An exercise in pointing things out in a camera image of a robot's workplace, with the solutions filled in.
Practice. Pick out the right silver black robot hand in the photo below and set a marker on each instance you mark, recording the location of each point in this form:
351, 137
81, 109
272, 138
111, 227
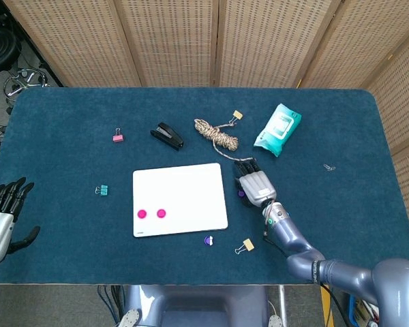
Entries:
257, 187

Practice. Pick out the pink round magnet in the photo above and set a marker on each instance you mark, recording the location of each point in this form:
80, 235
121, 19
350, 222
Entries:
161, 213
141, 213

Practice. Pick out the white magnetic board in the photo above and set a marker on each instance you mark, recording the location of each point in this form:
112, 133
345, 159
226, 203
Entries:
191, 194

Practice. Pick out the large gold binder clip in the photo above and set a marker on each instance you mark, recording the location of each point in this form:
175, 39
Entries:
248, 244

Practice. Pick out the green wet wipes pack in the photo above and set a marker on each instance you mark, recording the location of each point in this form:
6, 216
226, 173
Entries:
277, 129

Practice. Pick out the silver paper clip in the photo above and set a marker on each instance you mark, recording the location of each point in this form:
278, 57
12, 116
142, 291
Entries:
329, 167

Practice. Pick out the small yellow binder clip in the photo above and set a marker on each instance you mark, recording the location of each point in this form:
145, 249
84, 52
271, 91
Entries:
238, 114

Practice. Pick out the dark teal table cloth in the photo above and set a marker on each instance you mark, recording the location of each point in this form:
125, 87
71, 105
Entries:
88, 245

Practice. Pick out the black stapler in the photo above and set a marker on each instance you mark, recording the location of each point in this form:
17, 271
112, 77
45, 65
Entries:
167, 135

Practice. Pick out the teal binder clip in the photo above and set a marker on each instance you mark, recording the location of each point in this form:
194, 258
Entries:
104, 190

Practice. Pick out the silver table leg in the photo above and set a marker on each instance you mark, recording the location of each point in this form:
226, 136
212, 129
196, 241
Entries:
282, 299

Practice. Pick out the blue grey robot torso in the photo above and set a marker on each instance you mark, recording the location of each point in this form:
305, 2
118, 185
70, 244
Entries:
204, 306

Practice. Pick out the wicker folding screen panel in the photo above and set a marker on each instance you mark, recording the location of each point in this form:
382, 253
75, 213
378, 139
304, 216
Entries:
361, 41
269, 41
405, 119
170, 41
71, 41

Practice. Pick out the pink binder clip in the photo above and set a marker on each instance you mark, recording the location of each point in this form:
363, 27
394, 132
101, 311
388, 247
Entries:
118, 138

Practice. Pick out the blue storage box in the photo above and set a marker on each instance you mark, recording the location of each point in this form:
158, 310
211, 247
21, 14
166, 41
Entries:
352, 306

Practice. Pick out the black stool chrome base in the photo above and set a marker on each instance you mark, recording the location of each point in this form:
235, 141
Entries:
0, 51

